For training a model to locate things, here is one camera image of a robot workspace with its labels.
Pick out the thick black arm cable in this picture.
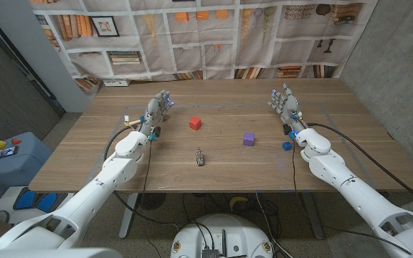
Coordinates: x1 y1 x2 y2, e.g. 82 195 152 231
306 123 413 213
102 124 143 162

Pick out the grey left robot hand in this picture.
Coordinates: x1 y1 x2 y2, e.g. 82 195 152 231
138 89 175 137

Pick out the purple magnetic cube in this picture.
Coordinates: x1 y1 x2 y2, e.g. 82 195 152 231
242 131 256 147

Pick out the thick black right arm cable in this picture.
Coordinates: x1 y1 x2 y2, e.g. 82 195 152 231
306 123 413 213

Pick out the blue-grey padded stool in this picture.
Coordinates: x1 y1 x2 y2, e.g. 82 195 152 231
0 131 53 191

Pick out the blue foot pedal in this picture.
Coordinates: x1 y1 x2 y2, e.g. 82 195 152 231
14 188 37 211
36 193 58 213

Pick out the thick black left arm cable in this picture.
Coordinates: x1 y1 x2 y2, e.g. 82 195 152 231
102 124 143 162

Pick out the grey table leg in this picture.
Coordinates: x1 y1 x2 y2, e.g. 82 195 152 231
301 192 325 240

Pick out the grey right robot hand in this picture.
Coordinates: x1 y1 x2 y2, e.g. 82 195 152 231
267 83 308 133

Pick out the yellow curved object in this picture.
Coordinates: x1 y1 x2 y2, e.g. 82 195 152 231
229 196 250 211

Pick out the black round floor object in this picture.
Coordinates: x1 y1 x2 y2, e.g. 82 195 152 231
137 192 167 211

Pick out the smartphone with lit screen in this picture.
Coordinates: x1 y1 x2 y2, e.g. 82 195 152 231
0 145 19 162

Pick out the white robot torso base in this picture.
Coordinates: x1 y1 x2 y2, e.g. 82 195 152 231
170 214 275 258

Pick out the printed bookshelf backdrop cloth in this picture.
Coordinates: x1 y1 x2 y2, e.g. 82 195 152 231
29 0 379 82

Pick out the white table leg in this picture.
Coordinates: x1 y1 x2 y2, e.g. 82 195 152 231
118 192 139 239

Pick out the white power strip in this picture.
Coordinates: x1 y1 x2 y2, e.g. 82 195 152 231
102 79 131 87

